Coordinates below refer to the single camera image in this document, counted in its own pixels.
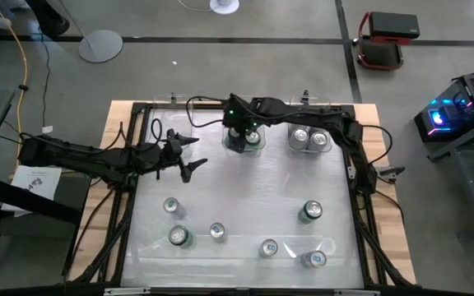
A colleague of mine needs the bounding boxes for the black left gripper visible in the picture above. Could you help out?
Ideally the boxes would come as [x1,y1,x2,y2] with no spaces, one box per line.
[154,129,208,184]

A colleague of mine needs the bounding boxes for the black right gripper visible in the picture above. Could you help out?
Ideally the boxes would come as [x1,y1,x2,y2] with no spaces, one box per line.
[221,93,265,145]

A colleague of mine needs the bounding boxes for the blue silver Red Bull can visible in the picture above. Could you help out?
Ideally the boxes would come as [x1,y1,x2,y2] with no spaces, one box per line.
[208,222,227,243]
[260,238,279,259]
[300,249,328,270]
[161,196,188,220]

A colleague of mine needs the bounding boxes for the white blue Spindrift can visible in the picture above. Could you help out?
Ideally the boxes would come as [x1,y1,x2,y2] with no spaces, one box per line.
[288,127,310,151]
[306,130,331,154]

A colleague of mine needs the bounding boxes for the clear plastic bin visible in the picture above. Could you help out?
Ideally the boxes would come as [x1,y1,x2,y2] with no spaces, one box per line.
[287,94,333,155]
[221,92,267,159]
[151,93,194,151]

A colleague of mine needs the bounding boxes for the white round stand base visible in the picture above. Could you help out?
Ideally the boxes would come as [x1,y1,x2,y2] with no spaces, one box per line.
[209,0,240,16]

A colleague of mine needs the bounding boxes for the grey round floor stand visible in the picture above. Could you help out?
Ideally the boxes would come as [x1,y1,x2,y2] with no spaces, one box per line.
[58,0,123,64]

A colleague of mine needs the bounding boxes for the white paper sheet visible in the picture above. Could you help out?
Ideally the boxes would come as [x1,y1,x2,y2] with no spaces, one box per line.
[1,164,63,217]

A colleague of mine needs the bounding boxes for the black grey clamp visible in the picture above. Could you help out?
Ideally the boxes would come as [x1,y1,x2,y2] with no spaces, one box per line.
[376,164,407,183]

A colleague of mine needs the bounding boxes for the red black rolling stool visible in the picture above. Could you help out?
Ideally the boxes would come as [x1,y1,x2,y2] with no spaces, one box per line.
[352,11,421,72]

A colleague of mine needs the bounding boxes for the black side table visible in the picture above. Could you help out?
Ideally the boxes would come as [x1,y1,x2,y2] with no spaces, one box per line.
[0,88,94,272]

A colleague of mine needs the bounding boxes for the person's leg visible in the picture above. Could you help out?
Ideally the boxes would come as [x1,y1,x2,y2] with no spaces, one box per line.
[25,0,72,37]

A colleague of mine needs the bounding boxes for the black computer with coloured lights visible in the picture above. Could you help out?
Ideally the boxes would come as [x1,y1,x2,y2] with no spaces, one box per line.
[413,73,474,144]

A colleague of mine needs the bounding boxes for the black metal stand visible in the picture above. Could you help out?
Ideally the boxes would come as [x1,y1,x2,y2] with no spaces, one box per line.
[425,118,474,231]

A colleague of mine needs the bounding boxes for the silver metal bracket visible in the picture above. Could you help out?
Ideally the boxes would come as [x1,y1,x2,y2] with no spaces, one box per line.
[333,289,380,296]
[104,287,151,296]

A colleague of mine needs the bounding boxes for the yellow cable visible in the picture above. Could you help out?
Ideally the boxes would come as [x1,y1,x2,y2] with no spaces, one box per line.
[0,0,29,168]

